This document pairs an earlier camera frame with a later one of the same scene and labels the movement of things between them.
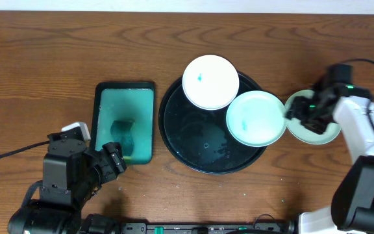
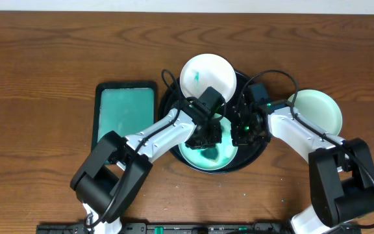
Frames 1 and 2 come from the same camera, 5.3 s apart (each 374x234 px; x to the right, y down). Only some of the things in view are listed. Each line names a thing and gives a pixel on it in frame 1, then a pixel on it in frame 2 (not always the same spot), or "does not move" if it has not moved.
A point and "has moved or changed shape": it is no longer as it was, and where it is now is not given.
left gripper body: x=114 y=158 to x=204 y=140
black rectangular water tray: x=123 y=112 does not move
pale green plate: x=256 y=118 has moved or changed shape
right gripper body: x=306 y=114 to x=247 y=138
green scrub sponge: x=123 y=132 to x=211 y=153
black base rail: x=220 y=228 does not move
